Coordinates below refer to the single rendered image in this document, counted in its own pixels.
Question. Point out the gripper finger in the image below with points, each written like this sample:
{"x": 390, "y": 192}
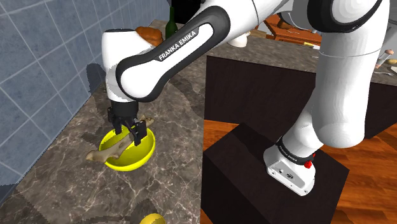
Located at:
{"x": 139, "y": 133}
{"x": 118, "y": 127}

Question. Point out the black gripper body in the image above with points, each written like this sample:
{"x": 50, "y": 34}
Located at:
{"x": 124, "y": 111}

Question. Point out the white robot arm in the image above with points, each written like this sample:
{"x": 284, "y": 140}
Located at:
{"x": 341, "y": 93}

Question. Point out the yellow bowl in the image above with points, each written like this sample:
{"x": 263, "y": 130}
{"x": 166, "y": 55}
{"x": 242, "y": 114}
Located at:
{"x": 136, "y": 155}

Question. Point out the beige bone-shaped tool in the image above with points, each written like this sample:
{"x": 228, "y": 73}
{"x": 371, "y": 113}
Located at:
{"x": 107, "y": 152}

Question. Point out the brown bread loaf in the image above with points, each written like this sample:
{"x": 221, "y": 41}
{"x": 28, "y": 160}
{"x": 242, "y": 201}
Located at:
{"x": 152, "y": 35}

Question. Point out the yellow round fruit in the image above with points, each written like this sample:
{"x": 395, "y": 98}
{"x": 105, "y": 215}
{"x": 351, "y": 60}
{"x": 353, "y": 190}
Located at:
{"x": 152, "y": 219}

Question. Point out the dark green bottle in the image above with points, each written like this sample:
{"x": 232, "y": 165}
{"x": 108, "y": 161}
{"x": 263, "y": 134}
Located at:
{"x": 171, "y": 28}

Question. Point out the dark robot stand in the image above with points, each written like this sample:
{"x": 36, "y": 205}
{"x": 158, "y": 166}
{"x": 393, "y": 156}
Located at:
{"x": 248, "y": 186}

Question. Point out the dark kitchen island cabinet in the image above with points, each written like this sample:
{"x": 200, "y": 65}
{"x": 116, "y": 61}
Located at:
{"x": 260, "y": 93}

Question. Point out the white cup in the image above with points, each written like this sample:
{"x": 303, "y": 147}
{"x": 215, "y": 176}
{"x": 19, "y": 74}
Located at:
{"x": 238, "y": 42}

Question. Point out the grey shaker with tan cap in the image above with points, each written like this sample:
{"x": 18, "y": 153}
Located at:
{"x": 384, "y": 58}

